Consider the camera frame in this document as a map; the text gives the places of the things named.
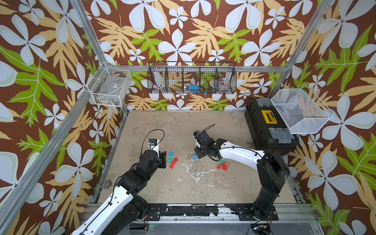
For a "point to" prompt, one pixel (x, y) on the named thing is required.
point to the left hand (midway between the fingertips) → (164, 150)
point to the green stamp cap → (169, 160)
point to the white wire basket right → (303, 111)
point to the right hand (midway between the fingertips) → (197, 149)
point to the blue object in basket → (193, 88)
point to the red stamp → (224, 168)
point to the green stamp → (218, 162)
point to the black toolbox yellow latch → (267, 129)
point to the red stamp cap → (171, 166)
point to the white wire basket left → (109, 86)
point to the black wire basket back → (192, 77)
